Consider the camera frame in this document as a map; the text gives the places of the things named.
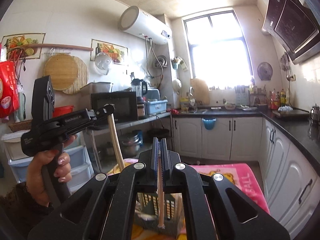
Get blue hanging trash bag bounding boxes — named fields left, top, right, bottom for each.
left=202, top=118, right=216, bottom=131

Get black microwave oven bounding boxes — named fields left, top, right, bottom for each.
left=91, top=92, right=138, bottom=122

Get red plastic basin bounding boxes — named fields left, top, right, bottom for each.
left=53, top=105, right=74, bottom=118

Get dark green utensil basket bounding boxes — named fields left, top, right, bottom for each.
left=134, top=192, right=186, bottom=238

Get blue plastic dish tub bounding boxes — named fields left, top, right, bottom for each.
left=145, top=100, right=168, bottom=115

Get person left hand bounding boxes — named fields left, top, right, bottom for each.
left=26, top=135, right=77, bottom=207

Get wooden cutting board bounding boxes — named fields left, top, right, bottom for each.
left=190, top=79, right=210, bottom=106

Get round bamboo board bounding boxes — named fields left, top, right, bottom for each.
left=43, top=54, right=79, bottom=91

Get stacked steel pots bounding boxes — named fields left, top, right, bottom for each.
left=119, top=133, right=141, bottom=157

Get white water heater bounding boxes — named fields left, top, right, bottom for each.
left=118, top=5, right=172, bottom=45

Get plastic drawer tower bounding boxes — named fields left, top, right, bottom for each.
left=1, top=131, right=94, bottom=193

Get pink cartoon blanket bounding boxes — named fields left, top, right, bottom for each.
left=107, top=157, right=271, bottom=240

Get black range hood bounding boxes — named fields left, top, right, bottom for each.
left=263, top=0, right=319, bottom=64

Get steel kettle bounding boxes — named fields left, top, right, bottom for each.
left=310, top=104, right=320, bottom=125

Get black blender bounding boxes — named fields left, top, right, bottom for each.
left=131, top=79, right=148, bottom=98

